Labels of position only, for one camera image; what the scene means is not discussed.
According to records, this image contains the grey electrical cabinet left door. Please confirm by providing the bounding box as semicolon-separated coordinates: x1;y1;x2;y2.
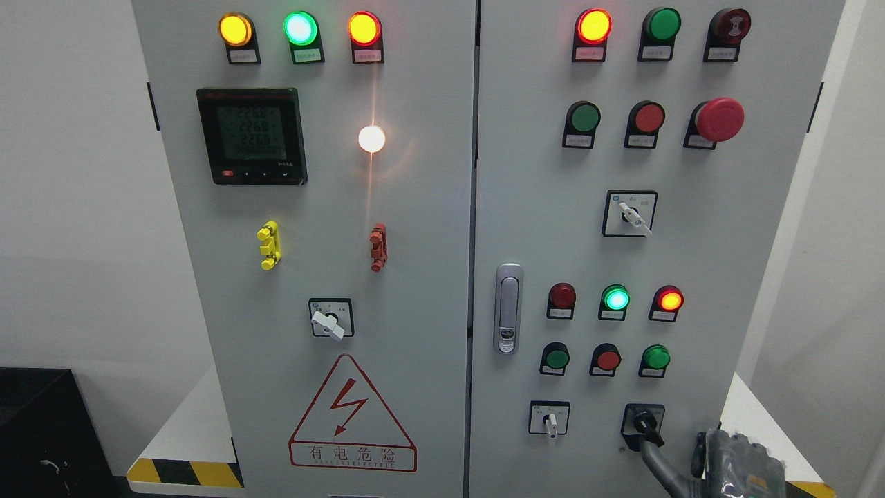
132;1;477;497

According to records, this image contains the red emergency stop button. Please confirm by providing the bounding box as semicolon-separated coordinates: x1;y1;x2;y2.
683;97;745;150

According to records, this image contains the red push button lower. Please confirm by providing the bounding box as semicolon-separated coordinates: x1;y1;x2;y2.
588;343;622;376

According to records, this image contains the dark red buzzer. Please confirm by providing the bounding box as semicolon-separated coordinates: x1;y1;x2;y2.
704;8;752;63

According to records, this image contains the white rotary switch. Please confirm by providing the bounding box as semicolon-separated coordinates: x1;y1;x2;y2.
602;190;658;237
528;400;571;439

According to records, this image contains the green illuminated button lower right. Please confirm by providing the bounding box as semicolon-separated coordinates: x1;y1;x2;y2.
638;344;672;378

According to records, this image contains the white rotary switch lower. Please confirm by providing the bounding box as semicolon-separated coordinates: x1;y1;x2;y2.
528;400;571;439

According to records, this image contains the green push button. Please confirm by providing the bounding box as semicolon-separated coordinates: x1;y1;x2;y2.
539;342;571;376
561;100;601;150

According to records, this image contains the grey electrical cabinet right door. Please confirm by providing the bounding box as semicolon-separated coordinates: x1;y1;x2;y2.
468;1;845;497

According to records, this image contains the green push button lower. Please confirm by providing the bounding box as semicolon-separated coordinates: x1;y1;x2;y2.
539;342;571;376

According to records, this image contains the red push button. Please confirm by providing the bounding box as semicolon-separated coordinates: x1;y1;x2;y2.
588;343;622;376
623;100;666;150

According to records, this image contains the dark red lamp middle left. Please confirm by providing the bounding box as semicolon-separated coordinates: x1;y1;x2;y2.
546;282;577;320

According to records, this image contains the yellow terminal connector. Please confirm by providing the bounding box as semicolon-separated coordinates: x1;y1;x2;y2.
256;220;281;271

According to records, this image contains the black digital power meter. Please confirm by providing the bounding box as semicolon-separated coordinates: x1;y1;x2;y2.
196;87;308;185

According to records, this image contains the red push button upper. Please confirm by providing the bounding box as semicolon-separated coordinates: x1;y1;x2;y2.
623;100;666;150

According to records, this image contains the white rotary switch left door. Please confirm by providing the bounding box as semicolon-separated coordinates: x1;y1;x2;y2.
308;297;355;342

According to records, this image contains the red-rimmed lit lamp door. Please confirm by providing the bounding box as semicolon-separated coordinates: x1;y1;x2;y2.
347;10;384;65
572;8;613;63

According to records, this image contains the white glowing indicator lamp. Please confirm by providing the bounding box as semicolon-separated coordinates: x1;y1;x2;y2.
357;124;386;154

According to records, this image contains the black box lower left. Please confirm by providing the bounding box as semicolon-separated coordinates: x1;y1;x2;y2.
1;367;119;497

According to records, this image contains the white rotary switch upper right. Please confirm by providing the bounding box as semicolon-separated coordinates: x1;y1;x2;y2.
602;190;658;237

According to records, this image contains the red high voltage warning sticker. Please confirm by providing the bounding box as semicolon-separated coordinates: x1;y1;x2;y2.
290;353;418;472

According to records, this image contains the green lit lamp middle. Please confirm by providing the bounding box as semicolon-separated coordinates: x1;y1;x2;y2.
598;284;631;321

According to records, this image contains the green indicator lamp top left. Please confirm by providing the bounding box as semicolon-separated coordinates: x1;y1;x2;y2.
283;10;325;65

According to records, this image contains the silver door lock handle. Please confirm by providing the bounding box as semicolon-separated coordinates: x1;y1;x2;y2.
494;264;523;354

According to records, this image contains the yellow indicator lamp top left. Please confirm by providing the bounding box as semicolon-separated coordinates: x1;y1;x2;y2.
218;12;261;65

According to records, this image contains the red lamp middle right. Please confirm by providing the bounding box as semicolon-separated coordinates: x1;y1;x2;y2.
648;286;684;324

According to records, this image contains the black knob selector switch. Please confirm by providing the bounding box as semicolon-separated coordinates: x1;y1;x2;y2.
622;403;666;452

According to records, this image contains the red-rimmed lit lamp right door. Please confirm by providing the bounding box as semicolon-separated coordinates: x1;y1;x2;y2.
572;8;613;63

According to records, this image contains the green lamp top right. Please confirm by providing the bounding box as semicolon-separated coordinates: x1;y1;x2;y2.
637;7;682;61

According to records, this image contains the white platform with hazard stripes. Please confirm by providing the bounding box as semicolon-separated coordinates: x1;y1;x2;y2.
121;367;835;497

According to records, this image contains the red-rimmed lit lamp left door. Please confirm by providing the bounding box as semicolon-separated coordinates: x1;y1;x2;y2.
347;10;384;65

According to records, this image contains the green push button upper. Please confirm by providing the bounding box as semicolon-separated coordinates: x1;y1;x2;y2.
561;100;601;150

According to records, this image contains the red terminal connector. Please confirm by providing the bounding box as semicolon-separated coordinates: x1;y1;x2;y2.
368;223;388;273

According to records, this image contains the grey electrical cabinet door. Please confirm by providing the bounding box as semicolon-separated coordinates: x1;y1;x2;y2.
132;1;477;497
468;1;845;497

